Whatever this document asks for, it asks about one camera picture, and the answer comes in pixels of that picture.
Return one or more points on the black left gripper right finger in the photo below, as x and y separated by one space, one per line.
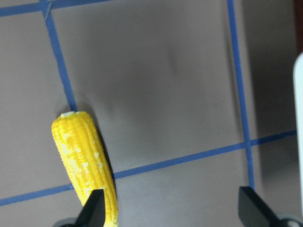
253 211

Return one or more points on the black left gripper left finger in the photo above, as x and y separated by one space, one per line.
93 212

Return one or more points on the yellow corn cob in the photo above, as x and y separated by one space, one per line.
83 156

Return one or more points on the wooden drawer with white handle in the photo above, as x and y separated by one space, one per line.
298 84

